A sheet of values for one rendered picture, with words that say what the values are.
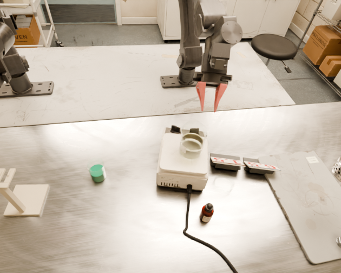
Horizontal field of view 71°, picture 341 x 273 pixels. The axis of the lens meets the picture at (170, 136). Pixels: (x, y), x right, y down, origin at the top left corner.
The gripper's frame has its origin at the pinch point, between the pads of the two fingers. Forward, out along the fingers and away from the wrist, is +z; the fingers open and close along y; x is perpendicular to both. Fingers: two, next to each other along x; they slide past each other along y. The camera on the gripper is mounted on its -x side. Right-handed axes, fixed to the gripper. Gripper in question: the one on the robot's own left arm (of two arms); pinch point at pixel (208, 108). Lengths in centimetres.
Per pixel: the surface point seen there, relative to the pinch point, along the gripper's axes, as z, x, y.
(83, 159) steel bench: 17.9, 2.1, -34.1
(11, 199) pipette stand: 26, -15, -43
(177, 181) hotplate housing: 20.2, -5.5, -7.0
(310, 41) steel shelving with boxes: -118, 199, 137
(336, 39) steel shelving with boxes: -109, 172, 148
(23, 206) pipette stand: 29, -10, -42
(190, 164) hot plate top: 15.3, -7.2, -4.2
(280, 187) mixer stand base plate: 19.8, -0.7, 21.6
